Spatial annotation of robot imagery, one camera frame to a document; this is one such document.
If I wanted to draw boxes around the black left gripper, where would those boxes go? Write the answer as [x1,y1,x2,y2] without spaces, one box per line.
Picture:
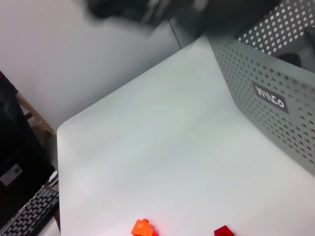
[85,0,283,35]

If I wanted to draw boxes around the grey perforated storage basket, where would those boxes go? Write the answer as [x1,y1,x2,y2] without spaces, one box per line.
[208,0,315,177]

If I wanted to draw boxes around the wooden chair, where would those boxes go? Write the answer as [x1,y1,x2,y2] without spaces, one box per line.
[16,92,56,137]

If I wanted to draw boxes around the dark red long brick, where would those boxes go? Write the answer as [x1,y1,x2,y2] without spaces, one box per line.
[213,225,236,236]

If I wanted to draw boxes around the orange red slope brick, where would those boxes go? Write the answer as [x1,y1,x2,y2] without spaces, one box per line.
[131,218,158,236]

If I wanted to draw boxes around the black computer monitor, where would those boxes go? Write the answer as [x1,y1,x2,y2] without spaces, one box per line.
[0,71,56,197]

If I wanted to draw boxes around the black keyboard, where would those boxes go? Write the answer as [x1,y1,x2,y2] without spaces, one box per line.
[0,186,60,236]

